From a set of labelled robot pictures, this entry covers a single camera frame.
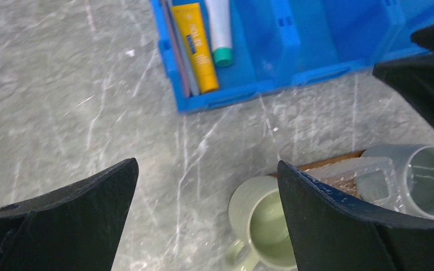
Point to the light green ceramic mug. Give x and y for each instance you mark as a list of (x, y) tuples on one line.
[(257, 219)]

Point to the blue left storage bin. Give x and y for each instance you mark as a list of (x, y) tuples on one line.
[(265, 46)]

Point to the blue storage bin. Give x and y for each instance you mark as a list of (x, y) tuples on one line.
[(417, 14), (265, 46), (322, 40)]

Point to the grey toothbrush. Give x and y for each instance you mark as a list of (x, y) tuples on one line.
[(191, 88)]

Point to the blue middle storage bin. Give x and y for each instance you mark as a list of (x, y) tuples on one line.
[(322, 40)]

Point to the white toothpaste tube green cap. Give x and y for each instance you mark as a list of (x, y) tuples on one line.
[(219, 16)]

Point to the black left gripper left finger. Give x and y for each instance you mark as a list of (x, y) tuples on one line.
[(76, 227)]

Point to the blue right storage bin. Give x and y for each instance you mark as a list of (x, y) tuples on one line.
[(417, 14)]

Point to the yellow orange tube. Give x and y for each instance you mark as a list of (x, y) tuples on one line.
[(192, 29)]

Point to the brown oval wooden tray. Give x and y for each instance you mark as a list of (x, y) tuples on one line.
[(336, 159)]

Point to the grey ceramic mug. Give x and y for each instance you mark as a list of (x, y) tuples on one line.
[(403, 181)]

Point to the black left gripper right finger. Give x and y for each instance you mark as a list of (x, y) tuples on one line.
[(332, 230)]

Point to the clear glass toothbrush holder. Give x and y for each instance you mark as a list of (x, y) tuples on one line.
[(348, 175)]

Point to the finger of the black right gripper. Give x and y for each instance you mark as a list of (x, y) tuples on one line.
[(413, 77)]

